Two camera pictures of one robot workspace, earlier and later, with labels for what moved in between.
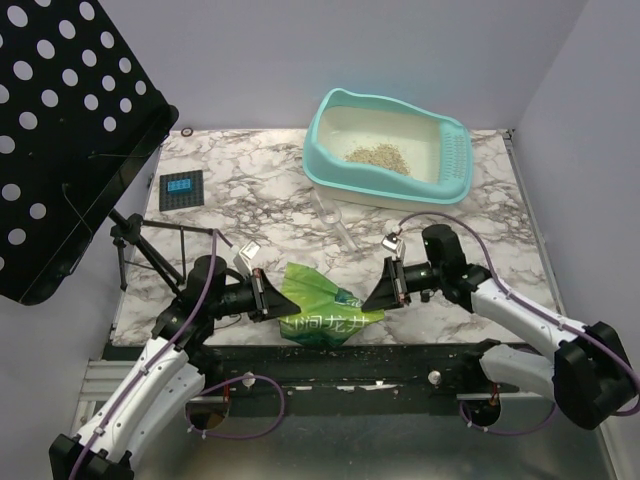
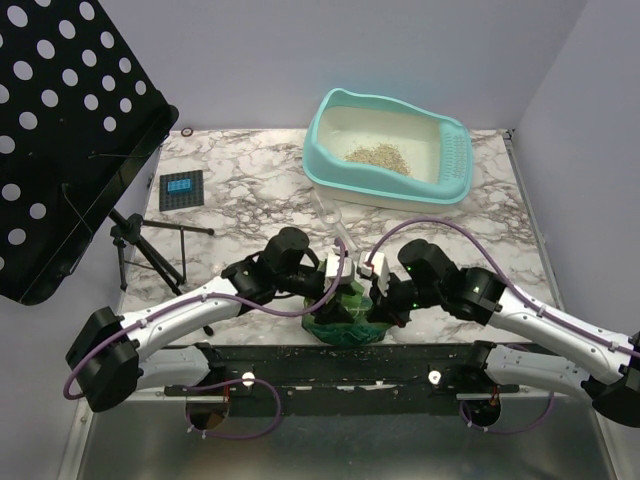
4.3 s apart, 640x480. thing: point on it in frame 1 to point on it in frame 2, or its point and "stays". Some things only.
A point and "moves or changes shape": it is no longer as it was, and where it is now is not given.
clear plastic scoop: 332,217 stays
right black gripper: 397,282 to 382,300
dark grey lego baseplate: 172,201 stays
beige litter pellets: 381,154 stays
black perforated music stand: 81,120 stays
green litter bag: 328,314 moves or changes shape
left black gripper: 270,301 to 333,313
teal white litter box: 373,152 stays
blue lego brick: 182,185 stays
